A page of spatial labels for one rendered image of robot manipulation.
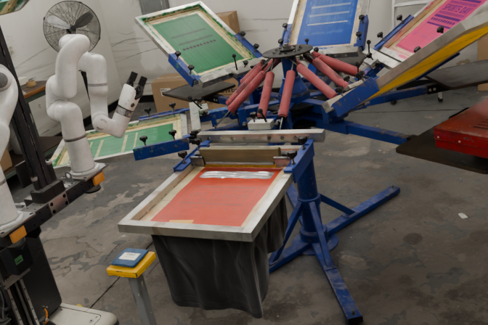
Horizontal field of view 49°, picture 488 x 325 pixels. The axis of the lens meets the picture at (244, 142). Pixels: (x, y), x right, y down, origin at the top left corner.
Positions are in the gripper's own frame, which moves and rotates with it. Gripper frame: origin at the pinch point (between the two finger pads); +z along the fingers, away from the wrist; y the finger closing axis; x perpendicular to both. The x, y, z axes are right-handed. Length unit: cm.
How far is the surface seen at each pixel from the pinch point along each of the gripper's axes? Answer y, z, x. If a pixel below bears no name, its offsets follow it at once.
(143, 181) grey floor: 205, -99, 162
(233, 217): -64, -35, 26
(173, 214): -41, -46, 16
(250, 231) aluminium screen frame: -83, -33, 18
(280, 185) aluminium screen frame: -64, -17, 44
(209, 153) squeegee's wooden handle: -15.9, -20.8, 41.5
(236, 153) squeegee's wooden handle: -28, -15, 47
